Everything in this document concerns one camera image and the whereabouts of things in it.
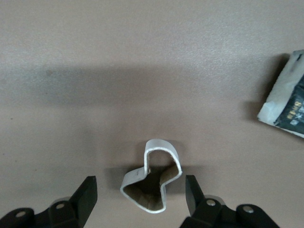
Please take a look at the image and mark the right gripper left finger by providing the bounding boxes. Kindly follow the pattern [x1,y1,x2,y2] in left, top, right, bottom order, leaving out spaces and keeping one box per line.
[0,175,98,228]

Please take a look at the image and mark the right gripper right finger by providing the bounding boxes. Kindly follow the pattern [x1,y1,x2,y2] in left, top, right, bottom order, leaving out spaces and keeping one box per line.
[185,175,281,228]

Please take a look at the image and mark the black snack packet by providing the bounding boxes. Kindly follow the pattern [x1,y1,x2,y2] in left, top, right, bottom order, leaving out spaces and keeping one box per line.
[256,49,304,139]

